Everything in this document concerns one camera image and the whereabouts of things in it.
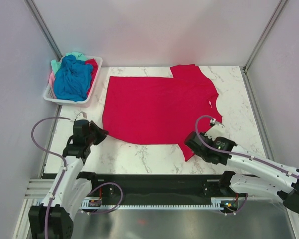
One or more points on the teal t shirt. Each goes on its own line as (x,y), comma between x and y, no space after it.
(56,65)

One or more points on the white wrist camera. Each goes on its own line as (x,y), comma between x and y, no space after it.
(81,116)
(217,130)

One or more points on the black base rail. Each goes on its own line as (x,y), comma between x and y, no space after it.
(162,188)

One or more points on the red t shirt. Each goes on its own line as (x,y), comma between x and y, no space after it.
(159,110)
(94,65)

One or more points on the pink t shirt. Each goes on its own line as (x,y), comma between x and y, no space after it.
(51,79)

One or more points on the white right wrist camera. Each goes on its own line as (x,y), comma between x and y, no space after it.
(217,130)

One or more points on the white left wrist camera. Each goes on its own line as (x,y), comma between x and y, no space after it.
(81,116)

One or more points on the left aluminium frame post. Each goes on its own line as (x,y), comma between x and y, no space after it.
(43,27)

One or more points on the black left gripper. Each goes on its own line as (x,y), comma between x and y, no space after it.
(101,133)

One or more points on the white plastic laundry basket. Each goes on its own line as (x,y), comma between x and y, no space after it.
(49,94)

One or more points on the blue t shirt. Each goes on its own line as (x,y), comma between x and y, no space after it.
(72,80)

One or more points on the aluminium frame post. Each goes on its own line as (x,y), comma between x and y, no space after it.
(265,33)
(43,27)

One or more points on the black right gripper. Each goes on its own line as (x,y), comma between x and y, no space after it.
(203,134)

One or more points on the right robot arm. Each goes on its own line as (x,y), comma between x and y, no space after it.
(266,178)

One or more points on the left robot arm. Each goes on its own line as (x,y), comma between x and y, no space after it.
(53,218)

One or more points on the right aluminium frame post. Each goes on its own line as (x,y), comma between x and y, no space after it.
(265,33)

